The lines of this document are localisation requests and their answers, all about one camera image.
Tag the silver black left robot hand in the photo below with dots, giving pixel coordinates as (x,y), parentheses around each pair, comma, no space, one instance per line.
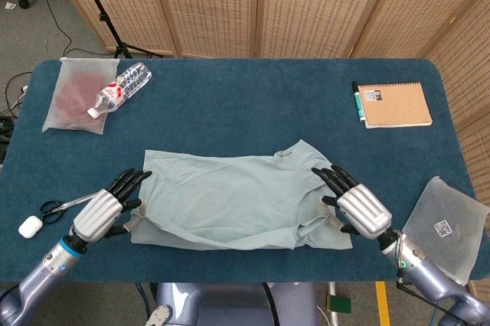
(95,215)

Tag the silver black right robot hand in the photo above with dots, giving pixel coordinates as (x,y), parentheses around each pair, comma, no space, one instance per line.
(363,209)

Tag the light blue t-shirt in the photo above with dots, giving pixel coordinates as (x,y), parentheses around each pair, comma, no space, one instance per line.
(229,203)

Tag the blue grey left robot arm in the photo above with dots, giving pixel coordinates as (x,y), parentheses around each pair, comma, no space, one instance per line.
(42,272)

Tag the blue grey right robot arm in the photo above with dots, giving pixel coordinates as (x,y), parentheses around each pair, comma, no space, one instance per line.
(432,276)

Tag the white earbuds case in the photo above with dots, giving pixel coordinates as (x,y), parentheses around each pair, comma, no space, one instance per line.
(30,226)

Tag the translucent pouch with QR code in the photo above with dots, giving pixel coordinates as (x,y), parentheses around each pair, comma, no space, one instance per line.
(436,207)

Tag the small green box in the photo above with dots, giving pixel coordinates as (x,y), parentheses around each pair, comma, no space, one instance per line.
(340,304)

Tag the green and black marker pen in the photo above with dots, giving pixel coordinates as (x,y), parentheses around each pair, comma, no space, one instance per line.
(358,102)

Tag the brown spiral notebook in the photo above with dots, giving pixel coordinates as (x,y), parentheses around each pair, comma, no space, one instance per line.
(398,106)

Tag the translucent pouch with red contents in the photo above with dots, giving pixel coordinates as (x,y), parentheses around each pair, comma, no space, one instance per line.
(72,108)

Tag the clear plastic water bottle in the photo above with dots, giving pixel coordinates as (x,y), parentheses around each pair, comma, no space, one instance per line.
(116,90)

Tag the white power strip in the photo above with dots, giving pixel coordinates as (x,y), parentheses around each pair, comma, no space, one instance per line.
(24,89)

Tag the blue velvet table cover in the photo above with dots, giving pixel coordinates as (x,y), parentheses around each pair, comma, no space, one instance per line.
(245,111)

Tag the blue grey robot torso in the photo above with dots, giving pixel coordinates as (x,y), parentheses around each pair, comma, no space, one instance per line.
(229,303)

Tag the black tripod stand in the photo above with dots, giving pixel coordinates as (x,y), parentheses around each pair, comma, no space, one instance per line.
(101,16)

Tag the white paper scrap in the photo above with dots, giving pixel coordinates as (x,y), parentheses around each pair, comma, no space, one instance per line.
(9,5)

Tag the woven wicker folding screen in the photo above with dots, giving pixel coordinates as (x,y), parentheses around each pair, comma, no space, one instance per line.
(214,4)

